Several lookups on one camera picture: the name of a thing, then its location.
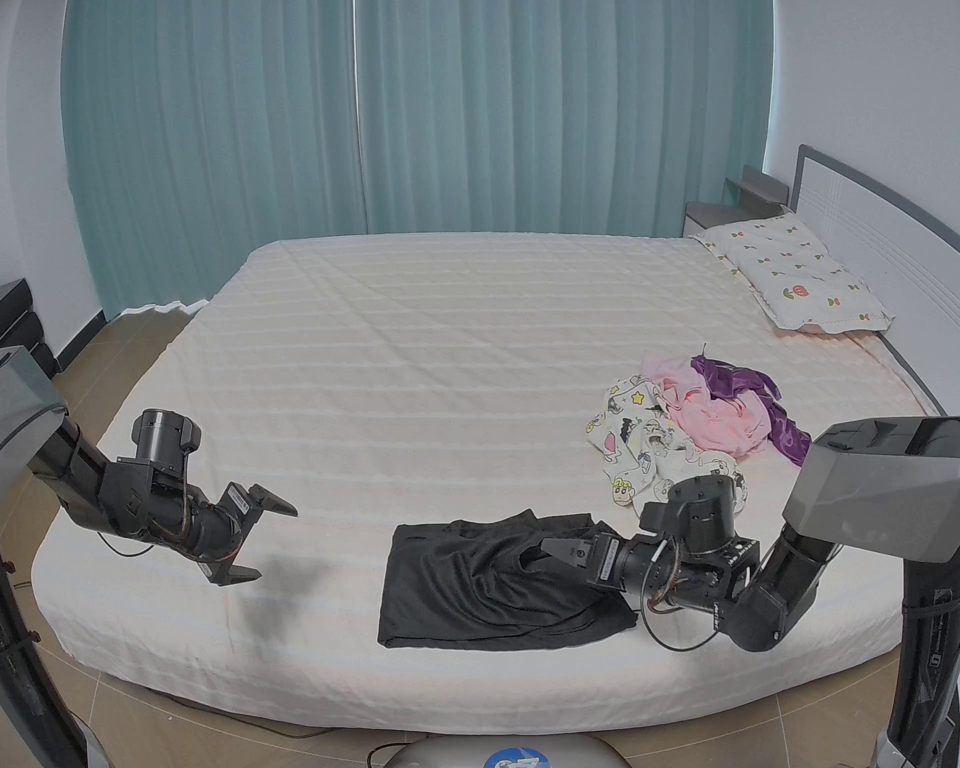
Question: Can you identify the black T-shirt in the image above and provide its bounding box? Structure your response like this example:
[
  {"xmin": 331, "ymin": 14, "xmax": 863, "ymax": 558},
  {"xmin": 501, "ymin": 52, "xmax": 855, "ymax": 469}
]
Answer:
[{"xmin": 377, "ymin": 510, "xmax": 639, "ymax": 651}]

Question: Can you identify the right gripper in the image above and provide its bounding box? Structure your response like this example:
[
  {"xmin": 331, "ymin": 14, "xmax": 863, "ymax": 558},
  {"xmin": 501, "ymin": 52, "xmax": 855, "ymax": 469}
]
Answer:
[{"xmin": 540, "ymin": 532, "xmax": 676, "ymax": 601}]

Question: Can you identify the white printed garment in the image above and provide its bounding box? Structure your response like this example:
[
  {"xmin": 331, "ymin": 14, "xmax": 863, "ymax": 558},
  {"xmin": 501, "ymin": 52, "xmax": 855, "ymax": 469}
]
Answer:
[{"xmin": 585, "ymin": 375, "xmax": 751, "ymax": 519}]

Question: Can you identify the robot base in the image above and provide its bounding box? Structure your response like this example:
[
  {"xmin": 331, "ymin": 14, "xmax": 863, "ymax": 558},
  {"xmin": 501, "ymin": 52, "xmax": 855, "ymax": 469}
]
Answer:
[{"xmin": 382, "ymin": 735, "xmax": 633, "ymax": 768}]

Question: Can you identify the pink garment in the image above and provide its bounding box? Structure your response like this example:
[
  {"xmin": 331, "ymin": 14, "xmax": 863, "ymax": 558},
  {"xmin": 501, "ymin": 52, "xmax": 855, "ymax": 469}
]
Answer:
[{"xmin": 641, "ymin": 351, "xmax": 774, "ymax": 459}]

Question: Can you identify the black chest of drawers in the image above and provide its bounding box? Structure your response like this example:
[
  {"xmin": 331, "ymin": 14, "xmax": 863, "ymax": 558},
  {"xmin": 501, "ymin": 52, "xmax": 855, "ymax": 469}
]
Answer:
[{"xmin": 0, "ymin": 279, "xmax": 57, "ymax": 376}]

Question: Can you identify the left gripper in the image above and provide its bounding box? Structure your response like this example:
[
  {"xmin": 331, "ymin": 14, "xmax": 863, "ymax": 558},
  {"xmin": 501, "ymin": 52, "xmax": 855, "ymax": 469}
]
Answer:
[{"xmin": 191, "ymin": 483, "xmax": 300, "ymax": 587}]

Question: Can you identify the grey bedside table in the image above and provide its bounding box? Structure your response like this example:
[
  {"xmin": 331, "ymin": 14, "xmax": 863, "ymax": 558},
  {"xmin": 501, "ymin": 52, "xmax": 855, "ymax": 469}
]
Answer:
[{"xmin": 684, "ymin": 166, "xmax": 789, "ymax": 237}]

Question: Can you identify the purple garment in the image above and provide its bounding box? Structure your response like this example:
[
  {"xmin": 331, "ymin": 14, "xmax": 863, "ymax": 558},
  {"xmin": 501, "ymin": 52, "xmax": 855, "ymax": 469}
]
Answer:
[{"xmin": 690, "ymin": 354, "xmax": 813, "ymax": 468}]

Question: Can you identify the white printed pillow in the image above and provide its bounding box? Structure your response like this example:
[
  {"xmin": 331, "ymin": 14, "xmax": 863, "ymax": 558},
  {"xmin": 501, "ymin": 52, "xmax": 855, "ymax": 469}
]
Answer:
[{"xmin": 690, "ymin": 208, "xmax": 895, "ymax": 333}]

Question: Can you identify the bed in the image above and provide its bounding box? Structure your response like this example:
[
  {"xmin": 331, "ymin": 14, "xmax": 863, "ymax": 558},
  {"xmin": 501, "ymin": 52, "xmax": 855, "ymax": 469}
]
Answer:
[{"xmin": 30, "ymin": 144, "xmax": 960, "ymax": 732}]

